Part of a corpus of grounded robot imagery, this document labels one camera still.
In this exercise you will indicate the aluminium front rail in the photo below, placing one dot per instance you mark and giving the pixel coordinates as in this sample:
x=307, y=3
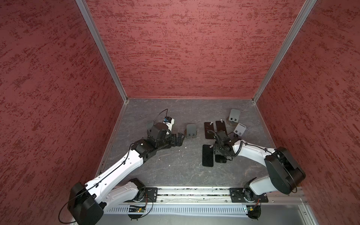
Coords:
x=220, y=195

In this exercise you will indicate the silver-backed phone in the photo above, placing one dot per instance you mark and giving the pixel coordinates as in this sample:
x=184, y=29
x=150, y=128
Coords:
x=207, y=156

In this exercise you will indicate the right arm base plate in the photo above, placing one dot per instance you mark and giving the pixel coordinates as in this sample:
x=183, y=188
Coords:
x=245, y=195

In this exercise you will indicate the black round phone stand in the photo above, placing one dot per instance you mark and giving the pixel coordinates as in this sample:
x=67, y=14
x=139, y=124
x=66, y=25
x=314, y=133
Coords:
x=191, y=131

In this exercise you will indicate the left aluminium corner post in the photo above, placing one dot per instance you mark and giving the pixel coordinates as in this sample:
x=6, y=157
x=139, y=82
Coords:
x=101, y=47

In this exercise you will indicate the aluminium corner post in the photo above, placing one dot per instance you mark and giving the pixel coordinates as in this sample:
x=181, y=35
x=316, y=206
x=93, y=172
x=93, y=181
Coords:
x=294, y=30
x=101, y=47

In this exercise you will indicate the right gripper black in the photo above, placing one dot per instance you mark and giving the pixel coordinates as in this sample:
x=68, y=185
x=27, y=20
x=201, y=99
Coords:
x=216, y=146

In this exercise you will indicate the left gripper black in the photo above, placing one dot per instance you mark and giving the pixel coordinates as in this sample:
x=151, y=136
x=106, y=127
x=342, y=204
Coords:
x=179, y=140

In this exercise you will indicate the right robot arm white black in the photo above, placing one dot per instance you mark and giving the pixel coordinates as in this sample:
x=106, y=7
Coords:
x=284, y=172

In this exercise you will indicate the white slotted cable duct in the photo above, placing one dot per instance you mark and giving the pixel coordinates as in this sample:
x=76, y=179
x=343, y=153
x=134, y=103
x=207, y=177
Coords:
x=196, y=210

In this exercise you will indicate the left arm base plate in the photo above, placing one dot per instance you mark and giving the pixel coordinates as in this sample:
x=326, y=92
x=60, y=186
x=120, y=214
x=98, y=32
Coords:
x=149, y=194

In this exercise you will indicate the light green phone with sticker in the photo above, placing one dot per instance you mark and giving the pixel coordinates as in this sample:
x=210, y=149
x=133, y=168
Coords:
x=221, y=126

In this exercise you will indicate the purple phone stand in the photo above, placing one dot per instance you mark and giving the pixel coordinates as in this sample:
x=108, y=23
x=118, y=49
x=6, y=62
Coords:
x=239, y=130

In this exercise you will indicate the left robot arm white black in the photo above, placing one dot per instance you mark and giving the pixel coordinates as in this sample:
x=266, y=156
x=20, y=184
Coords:
x=88, y=202

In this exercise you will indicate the right aluminium corner post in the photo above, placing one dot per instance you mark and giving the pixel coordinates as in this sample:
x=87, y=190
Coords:
x=294, y=30

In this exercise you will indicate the far left phone stand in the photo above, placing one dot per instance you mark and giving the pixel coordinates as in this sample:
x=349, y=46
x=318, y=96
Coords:
x=149, y=126

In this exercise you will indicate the wooden base grey phone stand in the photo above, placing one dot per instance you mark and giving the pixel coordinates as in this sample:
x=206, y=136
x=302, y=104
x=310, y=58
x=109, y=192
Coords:
x=233, y=118

